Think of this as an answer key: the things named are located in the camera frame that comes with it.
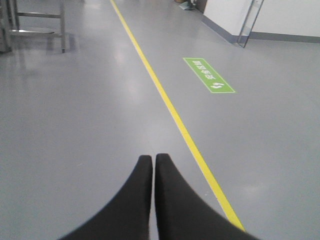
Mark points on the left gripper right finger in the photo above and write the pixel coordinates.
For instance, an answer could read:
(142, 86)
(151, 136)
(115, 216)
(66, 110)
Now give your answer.
(181, 214)

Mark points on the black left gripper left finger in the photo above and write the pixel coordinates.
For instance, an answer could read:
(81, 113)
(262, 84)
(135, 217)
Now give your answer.
(127, 215)

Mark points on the green floor sign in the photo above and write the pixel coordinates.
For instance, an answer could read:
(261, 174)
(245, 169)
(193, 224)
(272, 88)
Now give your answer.
(208, 75)

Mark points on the clear sign stand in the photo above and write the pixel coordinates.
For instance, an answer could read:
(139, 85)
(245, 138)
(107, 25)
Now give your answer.
(249, 22)

